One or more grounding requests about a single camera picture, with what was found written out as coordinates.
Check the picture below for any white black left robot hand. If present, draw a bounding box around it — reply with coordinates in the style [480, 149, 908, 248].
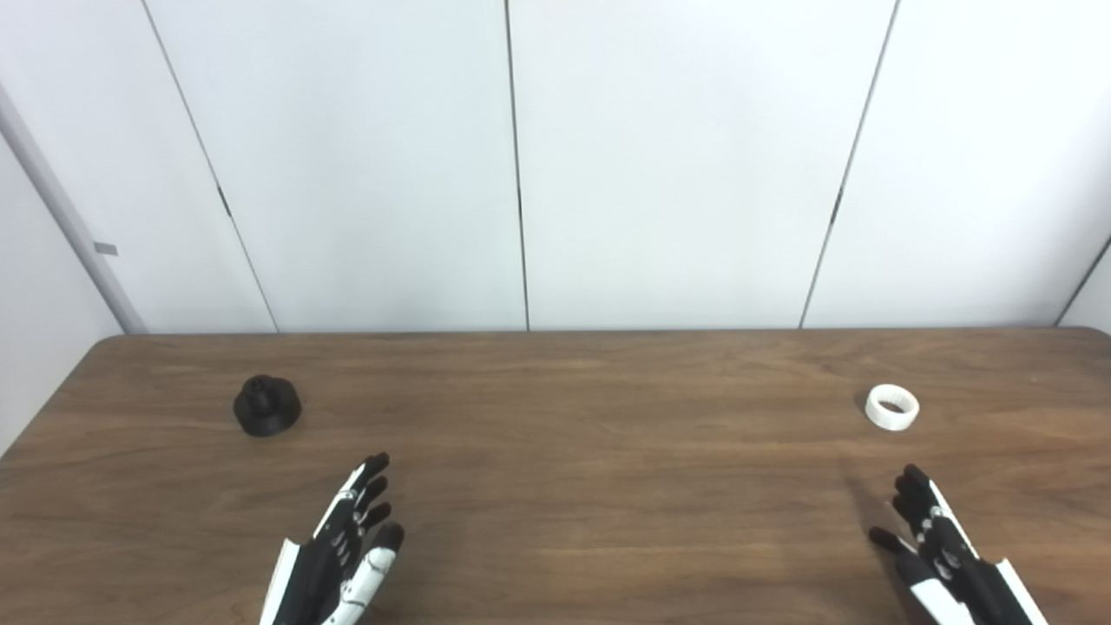
[259, 452, 405, 625]

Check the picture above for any white plastic ring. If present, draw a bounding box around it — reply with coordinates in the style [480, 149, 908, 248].
[864, 384, 920, 431]

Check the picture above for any grey vertical corner post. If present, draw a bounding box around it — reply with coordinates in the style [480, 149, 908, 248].
[0, 82, 148, 335]

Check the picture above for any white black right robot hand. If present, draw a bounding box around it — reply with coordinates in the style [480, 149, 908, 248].
[869, 464, 1049, 625]

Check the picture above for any round black plastic part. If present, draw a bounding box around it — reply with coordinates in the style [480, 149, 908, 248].
[233, 374, 302, 437]

